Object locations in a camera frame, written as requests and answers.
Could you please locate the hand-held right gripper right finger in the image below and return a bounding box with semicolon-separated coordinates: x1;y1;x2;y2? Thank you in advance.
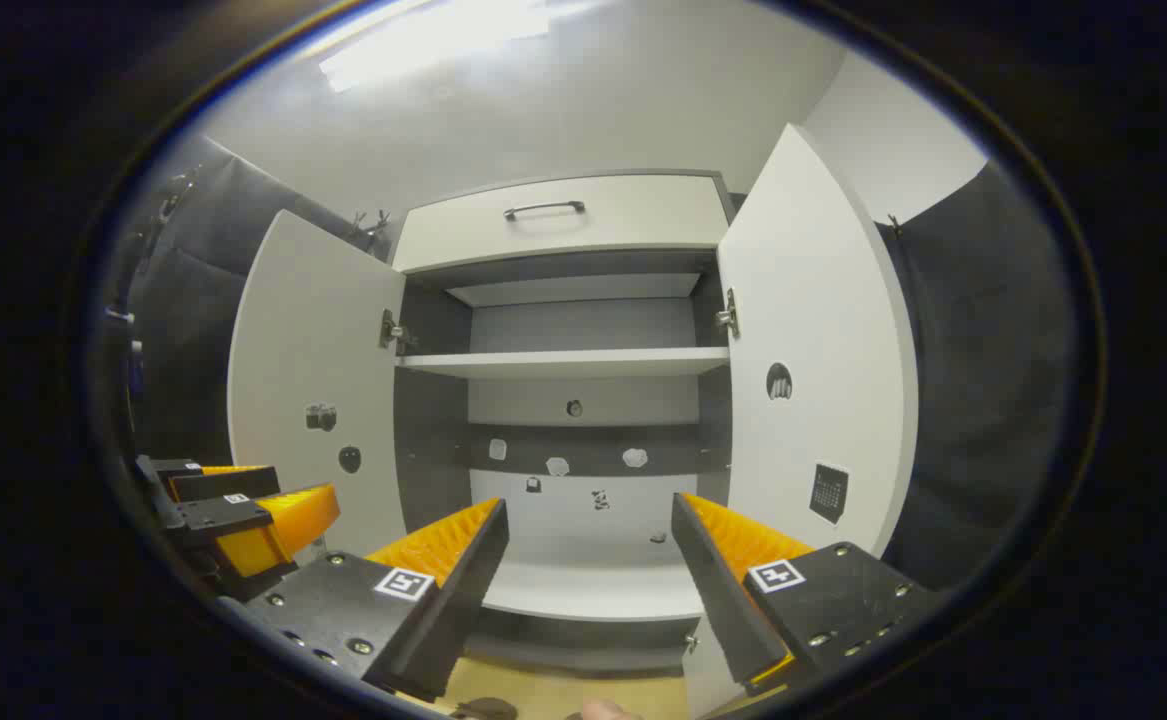
670;492;939;698

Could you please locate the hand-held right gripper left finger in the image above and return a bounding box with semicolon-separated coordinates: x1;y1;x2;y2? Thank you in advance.
228;497;511;703

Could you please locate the white cabinet door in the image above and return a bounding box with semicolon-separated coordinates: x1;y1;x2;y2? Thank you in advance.
227;208;409;561
681;123;921;719

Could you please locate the white grey shoe cabinet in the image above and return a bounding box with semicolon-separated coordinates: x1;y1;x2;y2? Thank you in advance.
390;170;739;673

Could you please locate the black backdrop cloth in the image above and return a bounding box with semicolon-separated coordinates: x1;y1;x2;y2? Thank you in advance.
128;135;404;471
878;160;1079;591

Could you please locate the dark metal drawer handle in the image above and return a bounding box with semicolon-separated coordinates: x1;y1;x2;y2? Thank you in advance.
503;200;587;222

